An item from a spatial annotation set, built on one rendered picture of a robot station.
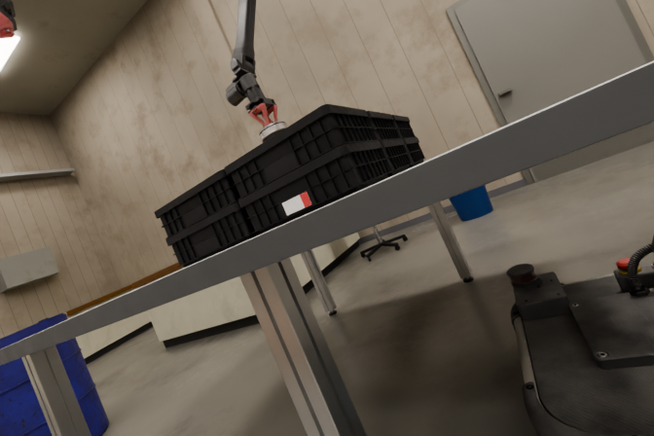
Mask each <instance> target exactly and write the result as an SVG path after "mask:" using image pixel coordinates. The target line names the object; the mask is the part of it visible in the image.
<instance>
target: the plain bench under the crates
mask: <svg viewBox="0 0 654 436"><path fill-rule="evenodd" d="M653 122H654V61H651V62H649V63H647V64H644V65H642V66H640V67H639V68H636V69H634V70H632V71H629V72H627V73H625V74H623V75H620V76H618V77H616V78H613V79H611V80H609V81H607V82H604V83H602V84H600V85H597V86H595V87H593V88H591V89H588V90H586V91H582V92H580V93H578V94H576V95H574V96H572V97H570V98H567V99H565V100H563V101H561V102H558V103H556V104H554V105H551V106H549V107H547V108H545V109H542V110H540V111H538V112H535V113H533V114H531V115H529V116H526V117H524V118H522V119H519V120H518V121H516V122H514V123H511V124H509V125H507V126H505V127H501V128H499V129H497V130H494V131H492V132H490V133H488V134H485V135H483V136H481V137H479V138H476V139H474V140H472V141H469V142H467V143H465V144H463V145H460V146H458V147H456V148H454V149H451V150H450V151H448V152H446V153H443V154H441V155H439V156H437V157H434V158H432V159H430V160H427V161H425V162H423V163H420V164H417V165H415V166H413V167H411V168H408V169H406V170H404V171H402V172H399V173H397V174H395V175H393V176H390V177H388V178H386V179H384V180H382V181H380V182H378V183H376V184H373V185H371V186H369V187H367V188H365V189H362V190H360V191H358V192H356V193H353V194H351V195H349V196H346V197H344V198H342V199H340V200H336V201H334V202H332V203H329V204H327V205H325V206H323V207H320V208H318V209H316V210H314V211H312V212H310V213H308V214H305V215H303V216H301V217H299V218H296V219H294V220H292V221H290V222H287V223H285V224H283V225H281V226H278V227H276V228H274V229H271V230H269V231H267V232H265V233H262V234H260V235H258V236H254V237H252V238H251V239H249V240H246V241H244V242H242V243H239V244H237V245H235V246H233V247H230V248H228V249H226V250H224V251H221V252H219V253H217V254H215V255H212V256H210V257H208V258H206V259H203V260H201V261H199V262H196V263H194V264H192V265H191V266H188V267H186V268H184V269H181V270H179V271H177V272H173V273H171V274H169V275H167V276H164V277H162V278H160V279H158V280H155V281H153V282H151V283H149V284H146V285H144V286H142V287H140V288H137V289H135V290H133V291H131V292H128V293H126V294H125V295H123V296H120V297H118V298H116V299H114V300H111V301H109V302H107V303H104V304H102V305H100V306H98V307H95V308H93V309H90V310H87V311H85V312H83V313H81V314H78V315H76V316H74V317H72V318H69V319H67V320H65V321H63V322H60V323H58V324H56V325H55V326H52V327H50V328H48V329H46V330H43V331H41V332H39V333H37V334H34V335H32V336H30V337H28V338H25V339H23V340H21V341H19V342H16V343H14V344H12V345H8V346H6V347H4V348H1V349H0V366H1V365H3V364H6V363H9V362H11V361H14V360H17V359H19V358H21V359H22V361H23V364H24V366H25V369H26V371H27V374H28V376H29V378H30V380H31V383H32V386H33V388H34V391H35V393H36V396H37V398H38V401H39V403H40V406H41V409H42V411H43V414H44V416H45V419H46V421H47V424H48V426H49V429H50V430H51V433H52V436H91V433H90V431H89V428H88V426H87V423H86V421H85V418H84V416H83V413H82V411H81V408H80V405H79V403H78V400H77V398H76V395H75V393H74V390H73V388H72V385H71V383H70V380H69V379H68V376H67V374H66V371H65V369H64V366H63V364H62V361H61V359H60V356H59V354H58V351H57V349H56V346H55V345H58V344H60V343H63V342H66V341H68V340H71V339H74V338H76V337H79V336H82V335H84V334H87V333H89V332H91V331H94V330H97V329H99V328H102V327H105V326H107V325H110V324H113V323H116V322H118V321H121V320H124V319H126V318H129V317H132V316H134V315H137V314H139V313H141V312H144V311H147V310H149V309H154V308H156V307H159V306H162V305H164V304H167V303H170V302H172V301H175V300H178V299H181V298H183V297H186V296H189V295H191V294H194V293H197V292H199V291H201V290H204V289H206V288H209V287H212V286H214V285H217V284H220V283H222V282H225V281H228V280H230V279H233V278H236V277H238V276H240V279H241V281H242V283H243V286H244V288H245V290H246V293H247V295H248V297H249V300H250V302H251V305H252V307H253V308H254V311H255V313H256V315H257V318H258V320H259V322H260V325H261V327H262V329H263V332H264V334H265V336H266V339H267V341H268V343H269V346H270V348H271V350H272V354H273V357H274V359H275V361H276V364H277V366H278V368H279V371H280V373H281V375H282V377H283V379H284V381H285V384H286V386H287V388H288V391H289V393H290V395H291V398H292V400H293V403H294V405H295V407H296V410H297V412H298V414H299V417H300V419H301V421H302V424H303V426H304V428H305V431H306V432H307V434H308V436H367V435H366V433H365V431H364V428H363V426H362V424H361V421H360V419H359V417H358V414H357V413H356V411H355V408H354V406H353V404H352V402H351V399H350V397H349V395H348V392H347V390H346V388H345V384H344V382H343V380H342V377H341V375H340V373H339V370H338V368H337V366H336V363H335V361H334V359H333V356H332V354H331V352H330V350H329V347H328V346H327V344H326V341H325V339H324V337H323V334H322V332H321V330H320V327H319V325H318V323H317V321H316V318H315V316H314V314H313V311H312V309H311V307H310V304H309V301H308V298H307V296H306V294H305V292H304V289H303V287H302V285H301V282H300V280H299V278H298V276H297V274H296V272H295V269H294V267H293V265H292V263H291V260H290V257H293V256H295V255H298V254H301V256H302V258H303V260H304V262H305V265H306V267H307V269H308V272H309V275H310V278H311V280H312V282H313V284H314V287H315V289H316V291H317V294H318V296H319V298H320V301H321V303H322V305H323V307H324V309H325V311H326V312H329V311H331V312H329V315H330V316H331V315H334V314H336V313H337V311H336V310H334V309H335V308H336V307H337V306H336V304H335V302H334V300H333V297H332V295H331V293H330V290H329V288H328V286H327V284H326V281H325V279H324V277H323V274H322V272H321V270H320V268H319V266H318V264H317V262H316V259H315V257H314V255H313V253H312V249H313V248H316V247H319V246H321V245H324V244H327V243H329V242H332V241H335V240H337V239H340V238H343V237H345V236H350V235H352V234H355V233H358V232H360V231H363V230H366V229H368V228H371V227H374V226H376V225H378V224H381V223H384V222H386V221H389V220H392V219H394V218H397V217H400V216H402V215H405V214H408V213H410V212H413V211H416V210H418V209H421V208H424V207H426V206H428V208H429V210H430V212H431V215H432V217H433V219H434V221H435V223H436V226H437V228H438V230H439V232H440V234H441V237H442V239H443V241H444V242H445V244H446V247H447V249H448V251H449V253H450V255H451V258H452V260H453V262H454V265H455V268H456V270H457V272H458V274H459V276H460V278H463V282H470V281H472V280H473V279H474V278H473V276H472V271H471V269H470V267H469V265H468V263H467V261H466V258H465V256H464V254H463V252H462V250H461V247H460V245H459V243H458V241H457V239H456V236H455V234H454V231H453V229H452V226H451V224H450V222H449V220H448V218H447V216H446V213H445V211H444V209H443V207H442V205H441V203H440V201H442V200H446V199H449V198H451V197H454V196H457V195H459V194H462V193H465V192H467V191H470V190H473V189H475V188H478V187H481V186H483V185H486V184H489V183H490V182H493V181H496V180H498V179H501V178H504V177H507V176H509V175H512V174H515V173H517V172H520V171H523V170H525V169H528V168H531V167H533V166H536V165H539V164H543V163H546V162H548V161H550V160H553V159H555V158H558V157H561V156H563V155H566V154H569V153H572V152H574V151H577V150H580V149H582V148H585V147H588V146H590V145H593V144H596V143H598V142H601V141H603V140H605V139H608V138H611V137H613V136H616V135H619V134H621V133H624V132H627V131H629V130H632V129H635V128H638V127H642V126H645V125H647V124H650V123H653Z"/></svg>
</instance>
